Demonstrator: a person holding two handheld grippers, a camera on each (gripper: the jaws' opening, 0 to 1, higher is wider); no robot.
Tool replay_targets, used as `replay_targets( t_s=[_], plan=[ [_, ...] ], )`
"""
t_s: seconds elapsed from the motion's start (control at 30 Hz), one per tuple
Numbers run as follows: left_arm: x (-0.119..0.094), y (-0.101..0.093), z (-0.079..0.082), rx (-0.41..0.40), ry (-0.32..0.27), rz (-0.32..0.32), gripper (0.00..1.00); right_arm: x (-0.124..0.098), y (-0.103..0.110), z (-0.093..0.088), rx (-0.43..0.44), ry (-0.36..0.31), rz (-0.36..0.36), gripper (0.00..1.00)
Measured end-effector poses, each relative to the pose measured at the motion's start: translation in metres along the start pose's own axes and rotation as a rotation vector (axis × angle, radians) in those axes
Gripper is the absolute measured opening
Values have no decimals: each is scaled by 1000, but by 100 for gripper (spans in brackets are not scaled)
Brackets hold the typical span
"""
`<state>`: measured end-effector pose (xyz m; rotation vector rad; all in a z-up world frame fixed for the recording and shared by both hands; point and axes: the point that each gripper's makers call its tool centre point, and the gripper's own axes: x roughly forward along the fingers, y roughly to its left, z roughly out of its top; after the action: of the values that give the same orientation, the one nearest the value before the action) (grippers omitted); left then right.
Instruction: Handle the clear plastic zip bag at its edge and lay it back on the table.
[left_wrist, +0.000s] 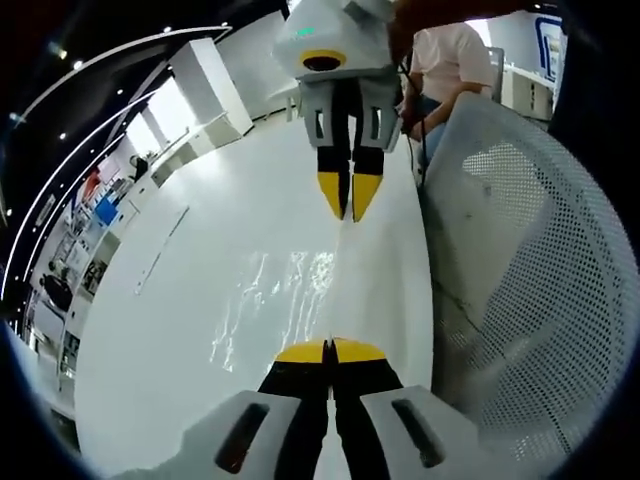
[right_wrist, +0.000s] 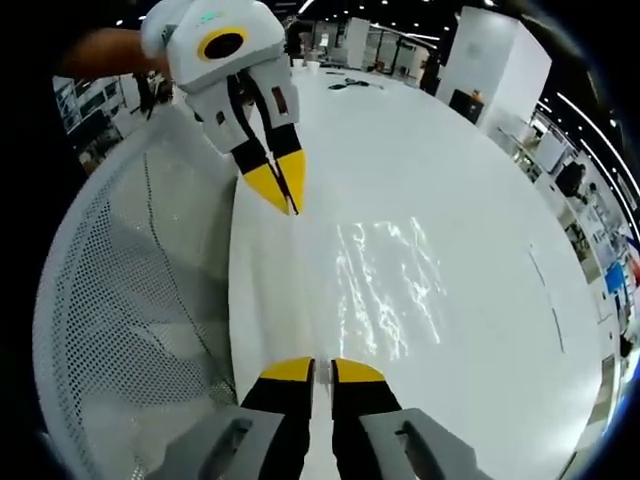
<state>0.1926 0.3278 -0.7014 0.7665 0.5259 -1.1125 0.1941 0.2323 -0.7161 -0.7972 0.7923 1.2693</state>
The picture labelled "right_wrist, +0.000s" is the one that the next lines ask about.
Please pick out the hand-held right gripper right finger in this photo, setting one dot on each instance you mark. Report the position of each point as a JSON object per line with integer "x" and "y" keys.
{"x": 365, "y": 400}

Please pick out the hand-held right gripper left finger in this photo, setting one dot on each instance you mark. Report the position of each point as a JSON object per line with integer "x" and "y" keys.
{"x": 280, "y": 400}

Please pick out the black cabinet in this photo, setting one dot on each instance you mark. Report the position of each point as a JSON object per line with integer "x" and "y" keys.
{"x": 467, "y": 106}

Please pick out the white square pillar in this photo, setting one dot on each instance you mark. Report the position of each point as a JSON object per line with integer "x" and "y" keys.
{"x": 500, "y": 65}

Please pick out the white perforated basket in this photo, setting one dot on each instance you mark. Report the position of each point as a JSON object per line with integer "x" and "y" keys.
{"x": 125, "y": 300}

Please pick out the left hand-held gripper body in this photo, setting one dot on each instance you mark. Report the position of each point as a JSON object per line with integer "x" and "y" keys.
{"x": 225, "y": 35}

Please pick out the white sheet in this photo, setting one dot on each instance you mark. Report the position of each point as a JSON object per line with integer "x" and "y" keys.
{"x": 380, "y": 290}

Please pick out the black tool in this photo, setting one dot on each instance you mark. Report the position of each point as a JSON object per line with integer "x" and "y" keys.
{"x": 350, "y": 84}

